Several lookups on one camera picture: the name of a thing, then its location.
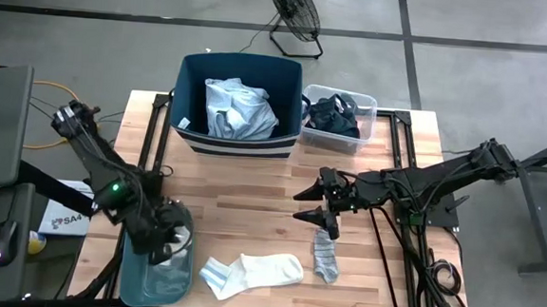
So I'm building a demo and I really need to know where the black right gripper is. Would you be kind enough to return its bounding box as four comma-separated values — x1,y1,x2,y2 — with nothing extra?
290,166,367,242

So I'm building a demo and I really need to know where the black support strut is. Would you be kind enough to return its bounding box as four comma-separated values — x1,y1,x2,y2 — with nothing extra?
15,159,99,219

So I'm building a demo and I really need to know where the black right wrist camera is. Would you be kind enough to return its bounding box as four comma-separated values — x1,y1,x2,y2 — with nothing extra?
319,167,349,192

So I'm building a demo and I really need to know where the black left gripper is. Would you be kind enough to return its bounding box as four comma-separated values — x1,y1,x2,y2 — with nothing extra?
128,200,195,268

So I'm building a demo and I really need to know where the light blue patterned shirt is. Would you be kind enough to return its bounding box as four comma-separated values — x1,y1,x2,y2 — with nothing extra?
201,75,283,144

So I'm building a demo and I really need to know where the yellow ball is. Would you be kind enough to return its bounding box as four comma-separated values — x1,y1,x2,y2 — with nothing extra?
27,230,48,257

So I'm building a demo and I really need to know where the yellow cable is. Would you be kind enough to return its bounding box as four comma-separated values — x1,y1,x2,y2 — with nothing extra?
0,46,89,153

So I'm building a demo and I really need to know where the black fan cable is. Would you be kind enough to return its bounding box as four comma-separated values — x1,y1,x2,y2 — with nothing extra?
238,10,283,56

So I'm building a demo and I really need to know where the grey striped sock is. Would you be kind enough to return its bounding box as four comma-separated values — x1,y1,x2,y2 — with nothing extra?
311,226,343,286

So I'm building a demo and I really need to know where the white printed cardboard box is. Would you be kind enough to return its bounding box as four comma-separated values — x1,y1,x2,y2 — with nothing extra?
37,178,98,238

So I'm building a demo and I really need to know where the black floor fan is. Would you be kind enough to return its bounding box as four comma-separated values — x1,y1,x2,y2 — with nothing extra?
260,0,328,62

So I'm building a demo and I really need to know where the black Puma underwear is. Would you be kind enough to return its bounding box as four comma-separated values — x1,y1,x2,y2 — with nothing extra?
321,93,365,140

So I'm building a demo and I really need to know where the white sock with blue stripes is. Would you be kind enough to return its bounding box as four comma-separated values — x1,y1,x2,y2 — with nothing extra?
196,247,307,307

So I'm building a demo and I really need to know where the black computer mouse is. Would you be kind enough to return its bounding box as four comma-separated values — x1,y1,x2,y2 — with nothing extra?
0,220,20,268

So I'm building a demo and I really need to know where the coiled black cable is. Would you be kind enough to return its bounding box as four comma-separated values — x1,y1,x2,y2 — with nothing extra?
423,258,472,307

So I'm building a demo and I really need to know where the teal plastic bin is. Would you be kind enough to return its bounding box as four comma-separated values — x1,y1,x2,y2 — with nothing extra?
118,200,199,307

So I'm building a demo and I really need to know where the clear plastic box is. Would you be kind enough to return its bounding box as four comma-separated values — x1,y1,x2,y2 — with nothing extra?
298,82,380,157

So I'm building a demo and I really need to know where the navy white striped fabric basket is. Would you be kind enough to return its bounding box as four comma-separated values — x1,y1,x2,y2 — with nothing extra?
166,48,314,163

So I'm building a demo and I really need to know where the red and black cable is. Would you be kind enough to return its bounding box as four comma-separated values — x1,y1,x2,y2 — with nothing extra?
362,204,412,307

